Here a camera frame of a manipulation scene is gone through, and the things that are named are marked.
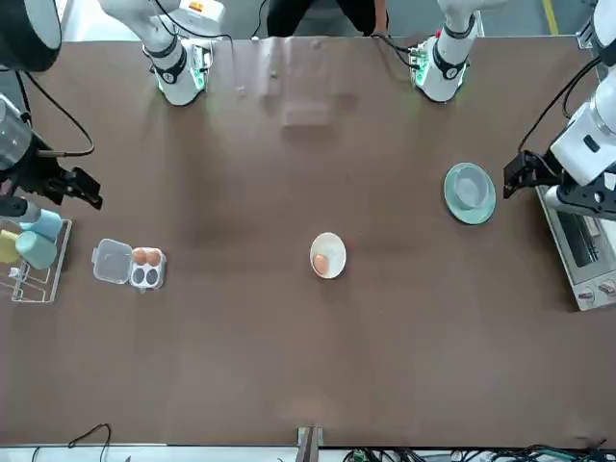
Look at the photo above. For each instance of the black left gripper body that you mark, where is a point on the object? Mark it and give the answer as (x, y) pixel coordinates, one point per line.
(592, 195)

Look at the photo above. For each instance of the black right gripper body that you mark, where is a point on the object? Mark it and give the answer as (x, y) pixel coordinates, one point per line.
(38, 173)

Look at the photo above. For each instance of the white bowl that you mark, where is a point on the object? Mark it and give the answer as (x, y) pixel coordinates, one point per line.
(334, 248)

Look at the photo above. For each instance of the brown egg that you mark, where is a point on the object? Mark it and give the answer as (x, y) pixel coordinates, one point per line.
(139, 255)
(153, 257)
(321, 264)

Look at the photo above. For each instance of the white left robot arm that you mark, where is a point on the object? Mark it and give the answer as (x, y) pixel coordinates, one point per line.
(445, 72)

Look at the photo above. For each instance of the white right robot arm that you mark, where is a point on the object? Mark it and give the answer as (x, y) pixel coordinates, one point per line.
(178, 82)

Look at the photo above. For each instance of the grey bowl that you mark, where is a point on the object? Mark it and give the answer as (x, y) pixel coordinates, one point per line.
(470, 190)

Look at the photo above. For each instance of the clear plastic egg carton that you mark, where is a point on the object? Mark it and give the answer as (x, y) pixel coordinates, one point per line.
(111, 262)

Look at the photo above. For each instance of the light blue cup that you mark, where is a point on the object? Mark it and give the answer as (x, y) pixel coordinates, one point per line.
(45, 225)
(36, 250)

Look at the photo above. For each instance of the pale green plate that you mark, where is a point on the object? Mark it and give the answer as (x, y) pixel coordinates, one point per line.
(474, 217)

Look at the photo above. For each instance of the cream toaster oven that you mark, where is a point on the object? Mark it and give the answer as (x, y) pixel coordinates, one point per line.
(572, 255)

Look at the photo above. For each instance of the yellow cup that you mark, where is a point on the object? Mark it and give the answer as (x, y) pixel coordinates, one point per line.
(8, 246)

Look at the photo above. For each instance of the person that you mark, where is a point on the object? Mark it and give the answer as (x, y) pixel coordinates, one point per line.
(298, 17)

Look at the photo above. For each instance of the aluminium frame corner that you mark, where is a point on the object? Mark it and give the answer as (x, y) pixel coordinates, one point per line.
(584, 38)

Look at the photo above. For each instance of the aluminium profile post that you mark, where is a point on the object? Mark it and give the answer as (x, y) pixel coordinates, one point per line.
(310, 443)

